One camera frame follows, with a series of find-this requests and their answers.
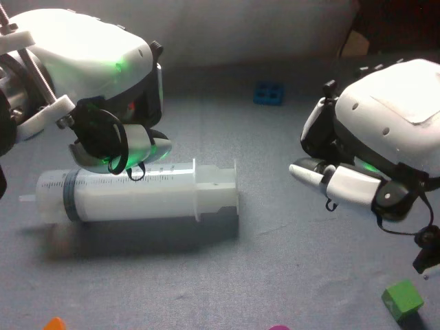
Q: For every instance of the large translucent plastic syringe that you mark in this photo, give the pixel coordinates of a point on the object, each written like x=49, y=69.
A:
x=137, y=199

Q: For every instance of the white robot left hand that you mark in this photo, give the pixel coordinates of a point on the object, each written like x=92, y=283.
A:
x=89, y=58

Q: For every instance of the blue four-hole block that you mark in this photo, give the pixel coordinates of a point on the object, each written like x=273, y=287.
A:
x=269, y=93

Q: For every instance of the grey table cloth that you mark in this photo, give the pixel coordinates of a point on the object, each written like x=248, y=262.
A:
x=240, y=268

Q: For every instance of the green cube block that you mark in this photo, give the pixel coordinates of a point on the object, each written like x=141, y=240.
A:
x=402, y=300

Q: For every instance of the brown cardboard box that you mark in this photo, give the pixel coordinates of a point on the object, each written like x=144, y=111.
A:
x=355, y=44

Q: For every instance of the orange toy block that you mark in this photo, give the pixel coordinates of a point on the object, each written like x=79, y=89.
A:
x=54, y=324

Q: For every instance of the magenta toy block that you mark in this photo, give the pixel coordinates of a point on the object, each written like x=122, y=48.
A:
x=278, y=327

